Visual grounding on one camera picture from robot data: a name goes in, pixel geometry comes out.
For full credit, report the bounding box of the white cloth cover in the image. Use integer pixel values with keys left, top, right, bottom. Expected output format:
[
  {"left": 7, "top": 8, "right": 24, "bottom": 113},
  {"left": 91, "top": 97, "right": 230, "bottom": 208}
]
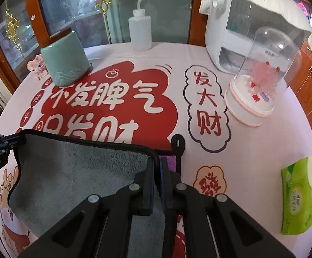
[{"left": 199, "top": 0, "right": 312, "bottom": 36}]

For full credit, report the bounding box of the grey towel with black edge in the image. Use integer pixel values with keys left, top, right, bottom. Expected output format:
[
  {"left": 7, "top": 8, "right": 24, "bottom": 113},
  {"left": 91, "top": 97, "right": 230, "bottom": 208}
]
[{"left": 7, "top": 129, "right": 186, "bottom": 258}]

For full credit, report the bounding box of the clear dome with pink figurine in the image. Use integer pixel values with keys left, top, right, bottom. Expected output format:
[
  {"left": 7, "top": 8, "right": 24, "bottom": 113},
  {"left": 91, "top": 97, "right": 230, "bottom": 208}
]
[{"left": 224, "top": 27, "right": 302, "bottom": 127}]

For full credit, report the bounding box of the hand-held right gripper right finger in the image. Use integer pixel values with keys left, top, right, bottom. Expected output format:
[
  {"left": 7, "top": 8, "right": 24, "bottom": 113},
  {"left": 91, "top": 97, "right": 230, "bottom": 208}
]
[{"left": 160, "top": 157, "right": 293, "bottom": 258}]

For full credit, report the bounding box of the wooden framed glass door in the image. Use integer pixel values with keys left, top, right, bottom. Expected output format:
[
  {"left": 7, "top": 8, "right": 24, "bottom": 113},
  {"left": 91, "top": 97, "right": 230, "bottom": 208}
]
[{"left": 0, "top": 0, "right": 208, "bottom": 95}]

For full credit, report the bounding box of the green tissue pack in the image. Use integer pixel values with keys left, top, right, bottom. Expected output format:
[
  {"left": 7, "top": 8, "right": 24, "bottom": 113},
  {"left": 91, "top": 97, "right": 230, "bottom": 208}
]
[{"left": 281, "top": 154, "right": 312, "bottom": 235}]

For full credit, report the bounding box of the white countertop appliance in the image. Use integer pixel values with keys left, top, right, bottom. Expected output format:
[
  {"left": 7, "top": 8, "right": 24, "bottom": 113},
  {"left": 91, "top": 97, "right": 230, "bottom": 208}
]
[{"left": 205, "top": 0, "right": 312, "bottom": 75}]

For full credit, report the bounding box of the printed red and white tablecloth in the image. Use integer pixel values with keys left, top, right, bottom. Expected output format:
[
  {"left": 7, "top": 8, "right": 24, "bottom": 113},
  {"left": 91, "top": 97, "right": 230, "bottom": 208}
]
[{"left": 0, "top": 41, "right": 312, "bottom": 258}]

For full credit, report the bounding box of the white squeeze wash bottle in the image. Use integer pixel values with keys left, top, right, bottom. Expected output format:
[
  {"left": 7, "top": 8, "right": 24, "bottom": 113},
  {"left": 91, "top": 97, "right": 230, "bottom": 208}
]
[{"left": 128, "top": 0, "right": 162, "bottom": 52}]

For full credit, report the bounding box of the teal ceramic cup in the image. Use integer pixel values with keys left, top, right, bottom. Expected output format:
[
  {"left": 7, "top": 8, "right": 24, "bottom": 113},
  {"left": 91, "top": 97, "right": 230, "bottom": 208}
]
[{"left": 40, "top": 28, "right": 92, "bottom": 86}]

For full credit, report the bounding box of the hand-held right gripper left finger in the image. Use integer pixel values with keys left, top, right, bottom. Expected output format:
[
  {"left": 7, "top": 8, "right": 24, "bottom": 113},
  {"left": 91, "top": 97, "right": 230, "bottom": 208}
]
[{"left": 19, "top": 156, "right": 155, "bottom": 258}]

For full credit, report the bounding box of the gold metal ornament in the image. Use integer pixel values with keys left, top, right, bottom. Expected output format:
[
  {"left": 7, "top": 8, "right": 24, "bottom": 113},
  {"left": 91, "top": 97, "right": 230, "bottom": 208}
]
[{"left": 5, "top": 4, "right": 22, "bottom": 51}]

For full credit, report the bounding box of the small pink toy figure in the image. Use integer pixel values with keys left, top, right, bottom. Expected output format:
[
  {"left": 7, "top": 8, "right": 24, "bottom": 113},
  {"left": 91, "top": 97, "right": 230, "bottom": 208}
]
[{"left": 27, "top": 54, "right": 49, "bottom": 80}]

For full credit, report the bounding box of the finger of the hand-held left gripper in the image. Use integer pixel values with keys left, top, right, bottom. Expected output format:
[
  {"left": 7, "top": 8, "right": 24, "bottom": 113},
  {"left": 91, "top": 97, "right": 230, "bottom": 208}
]
[{"left": 0, "top": 135, "right": 27, "bottom": 151}]

